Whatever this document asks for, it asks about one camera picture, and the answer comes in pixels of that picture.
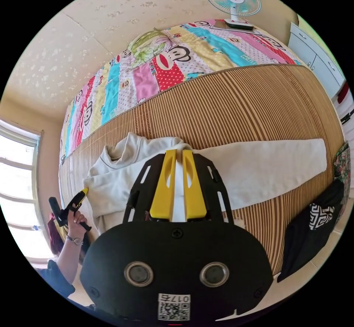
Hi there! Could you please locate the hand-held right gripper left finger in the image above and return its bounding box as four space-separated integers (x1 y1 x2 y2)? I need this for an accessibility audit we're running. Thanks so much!
149 150 177 220

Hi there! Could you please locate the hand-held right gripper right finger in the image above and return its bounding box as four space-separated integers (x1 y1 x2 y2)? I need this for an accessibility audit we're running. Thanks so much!
182 150 208 220

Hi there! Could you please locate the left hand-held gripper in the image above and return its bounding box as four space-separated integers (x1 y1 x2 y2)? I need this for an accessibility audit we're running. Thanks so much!
56 187 92 232

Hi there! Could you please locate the white long sleeve shirt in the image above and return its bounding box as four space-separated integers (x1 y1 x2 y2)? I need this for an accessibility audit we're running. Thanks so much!
83 132 329 235

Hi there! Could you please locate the person's left forearm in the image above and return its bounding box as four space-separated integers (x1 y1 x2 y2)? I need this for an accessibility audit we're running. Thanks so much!
56 234 84 285

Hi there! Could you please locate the person's left hand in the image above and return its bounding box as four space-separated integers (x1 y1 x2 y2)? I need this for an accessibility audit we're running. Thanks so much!
67 210 90 237

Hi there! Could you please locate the window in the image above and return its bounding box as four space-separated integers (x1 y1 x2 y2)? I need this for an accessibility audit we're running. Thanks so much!
0 119 45 262

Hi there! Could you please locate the person's body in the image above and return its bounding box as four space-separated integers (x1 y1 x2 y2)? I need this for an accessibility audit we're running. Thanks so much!
34 212 96 312

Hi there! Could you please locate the bed with woven mat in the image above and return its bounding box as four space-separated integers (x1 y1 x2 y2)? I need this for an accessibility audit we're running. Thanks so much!
58 19 350 277

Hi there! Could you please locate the pile of clothes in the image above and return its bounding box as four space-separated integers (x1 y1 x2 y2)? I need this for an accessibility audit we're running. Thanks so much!
276 141 352 283

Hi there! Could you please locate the green floral pillow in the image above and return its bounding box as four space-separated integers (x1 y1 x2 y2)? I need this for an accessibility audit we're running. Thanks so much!
127 28 178 70

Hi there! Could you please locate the white cupboard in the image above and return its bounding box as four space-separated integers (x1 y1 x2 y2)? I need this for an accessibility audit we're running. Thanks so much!
287 22 347 94

